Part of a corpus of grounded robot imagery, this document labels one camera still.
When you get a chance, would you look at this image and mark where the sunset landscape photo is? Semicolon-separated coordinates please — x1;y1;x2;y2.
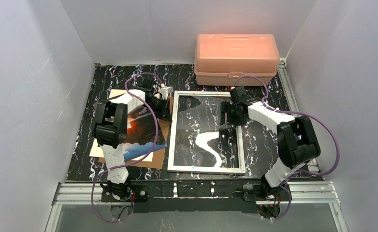
121;102;168;162

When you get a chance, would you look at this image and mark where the clear glass sheet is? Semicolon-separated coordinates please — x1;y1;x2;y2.
173;94;242;169

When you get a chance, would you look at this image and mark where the white picture frame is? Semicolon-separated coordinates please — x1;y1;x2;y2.
167;90;247;175

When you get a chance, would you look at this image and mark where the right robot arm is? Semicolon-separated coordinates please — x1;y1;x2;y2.
220;86;320;190

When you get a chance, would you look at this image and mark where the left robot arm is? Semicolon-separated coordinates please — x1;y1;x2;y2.
91;78;174;184

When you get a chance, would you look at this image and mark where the pink plastic storage box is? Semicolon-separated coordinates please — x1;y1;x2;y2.
194;34;280;86

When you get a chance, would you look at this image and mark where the brown backing board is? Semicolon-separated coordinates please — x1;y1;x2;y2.
89;89;172;169

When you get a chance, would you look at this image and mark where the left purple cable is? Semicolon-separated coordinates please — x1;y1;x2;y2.
90;72;166;224

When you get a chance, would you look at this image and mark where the purple cable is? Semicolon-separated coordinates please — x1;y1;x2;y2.
232;75;341;221
90;72;166;224

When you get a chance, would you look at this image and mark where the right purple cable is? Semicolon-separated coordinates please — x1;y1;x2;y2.
232;75;341;221

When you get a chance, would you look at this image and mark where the aluminium rail base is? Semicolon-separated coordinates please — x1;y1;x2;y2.
53;179;340;213

